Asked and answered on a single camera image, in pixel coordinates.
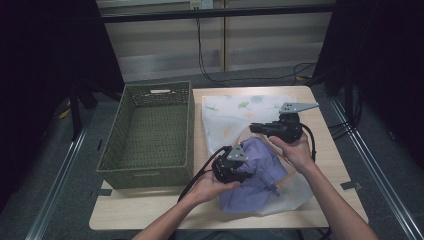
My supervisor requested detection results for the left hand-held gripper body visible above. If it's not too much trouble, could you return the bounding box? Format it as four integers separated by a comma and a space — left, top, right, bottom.
211, 143, 250, 184

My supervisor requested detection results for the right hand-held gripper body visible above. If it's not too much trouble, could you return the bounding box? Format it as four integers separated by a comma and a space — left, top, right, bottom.
271, 102, 320, 145

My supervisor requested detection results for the purple garment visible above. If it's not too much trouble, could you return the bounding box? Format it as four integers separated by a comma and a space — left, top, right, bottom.
217, 136, 290, 215

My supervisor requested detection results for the white leaf-print mesh laundry bag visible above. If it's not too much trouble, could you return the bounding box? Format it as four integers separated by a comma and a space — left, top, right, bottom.
200, 93, 315, 217

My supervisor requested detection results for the green woven basket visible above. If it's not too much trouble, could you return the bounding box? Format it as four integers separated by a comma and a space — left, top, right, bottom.
96, 80, 196, 190

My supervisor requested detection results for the person's right hand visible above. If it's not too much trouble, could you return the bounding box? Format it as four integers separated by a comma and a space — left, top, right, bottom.
267, 134, 316, 175

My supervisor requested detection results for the person's left hand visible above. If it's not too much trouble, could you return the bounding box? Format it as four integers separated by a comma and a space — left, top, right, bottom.
186, 167, 241, 206

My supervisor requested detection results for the grey tape mark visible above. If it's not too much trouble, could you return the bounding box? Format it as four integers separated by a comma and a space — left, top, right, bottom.
89, 188, 113, 198
340, 180, 363, 191

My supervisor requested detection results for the black curtain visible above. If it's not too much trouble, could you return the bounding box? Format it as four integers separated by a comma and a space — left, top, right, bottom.
0, 0, 125, 214
312, 0, 424, 169

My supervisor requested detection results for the black horizontal bar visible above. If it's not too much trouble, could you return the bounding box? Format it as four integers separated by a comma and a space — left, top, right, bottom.
99, 4, 336, 24

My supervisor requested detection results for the black metal stand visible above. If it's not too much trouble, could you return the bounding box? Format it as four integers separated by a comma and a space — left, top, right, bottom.
67, 79, 98, 142

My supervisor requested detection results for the left hand-held gripper black cable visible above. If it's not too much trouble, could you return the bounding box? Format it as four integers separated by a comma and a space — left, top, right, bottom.
177, 145, 232, 204

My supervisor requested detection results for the hand-held gripper black cable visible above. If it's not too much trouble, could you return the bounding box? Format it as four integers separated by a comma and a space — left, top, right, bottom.
177, 145, 232, 204
299, 123, 318, 164

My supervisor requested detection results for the right hand-held gripper black cable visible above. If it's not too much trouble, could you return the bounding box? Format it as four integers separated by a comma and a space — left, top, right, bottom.
299, 123, 318, 164

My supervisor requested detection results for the bundle of black floor cables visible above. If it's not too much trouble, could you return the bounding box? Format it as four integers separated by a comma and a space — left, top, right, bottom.
328, 96, 364, 141

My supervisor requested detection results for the long black wall cable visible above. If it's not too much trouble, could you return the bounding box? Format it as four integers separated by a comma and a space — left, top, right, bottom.
196, 17, 317, 87

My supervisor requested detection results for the silver floor rail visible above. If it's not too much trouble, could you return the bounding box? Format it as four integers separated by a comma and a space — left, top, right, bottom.
25, 127, 90, 240
330, 98, 424, 240

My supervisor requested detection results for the white wall socket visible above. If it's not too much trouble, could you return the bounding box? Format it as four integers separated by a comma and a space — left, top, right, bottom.
189, 0, 215, 11

